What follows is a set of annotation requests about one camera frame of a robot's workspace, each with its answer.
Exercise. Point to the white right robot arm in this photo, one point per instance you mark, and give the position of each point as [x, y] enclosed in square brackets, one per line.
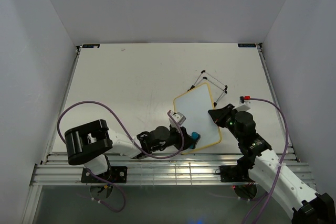
[260, 163]

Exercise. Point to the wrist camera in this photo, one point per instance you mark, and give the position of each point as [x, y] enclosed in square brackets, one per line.
[244, 103]
[176, 119]

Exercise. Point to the blue whiteboard eraser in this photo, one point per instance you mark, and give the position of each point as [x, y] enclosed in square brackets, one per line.
[195, 138]

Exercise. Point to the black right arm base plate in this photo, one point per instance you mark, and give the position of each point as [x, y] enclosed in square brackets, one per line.
[233, 173]

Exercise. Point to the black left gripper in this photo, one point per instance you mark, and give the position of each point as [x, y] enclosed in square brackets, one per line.
[178, 136]

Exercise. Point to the blue label sticker right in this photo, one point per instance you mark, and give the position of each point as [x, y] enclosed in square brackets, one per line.
[246, 45]

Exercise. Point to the aluminium frame rails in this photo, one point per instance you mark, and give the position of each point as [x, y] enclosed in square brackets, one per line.
[132, 87]

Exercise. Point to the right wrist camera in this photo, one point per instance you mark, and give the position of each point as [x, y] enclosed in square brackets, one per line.
[244, 103]

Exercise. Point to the blue label sticker left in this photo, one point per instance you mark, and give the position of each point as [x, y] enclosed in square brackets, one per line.
[90, 46]

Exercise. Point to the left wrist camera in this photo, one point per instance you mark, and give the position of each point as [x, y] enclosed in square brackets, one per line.
[176, 119]

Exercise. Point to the blue label sticker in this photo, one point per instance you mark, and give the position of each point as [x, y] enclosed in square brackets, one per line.
[246, 45]
[90, 46]

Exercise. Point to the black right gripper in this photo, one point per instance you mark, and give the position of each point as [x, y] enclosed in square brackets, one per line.
[219, 115]

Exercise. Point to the wire whiteboard stand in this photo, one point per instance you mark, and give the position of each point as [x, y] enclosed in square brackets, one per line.
[215, 85]

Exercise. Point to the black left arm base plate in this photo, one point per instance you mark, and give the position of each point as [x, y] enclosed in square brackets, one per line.
[116, 174]

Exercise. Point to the yellow framed small whiteboard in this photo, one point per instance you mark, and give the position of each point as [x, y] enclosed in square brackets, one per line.
[194, 105]

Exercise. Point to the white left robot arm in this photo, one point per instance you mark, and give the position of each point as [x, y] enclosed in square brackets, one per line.
[86, 144]

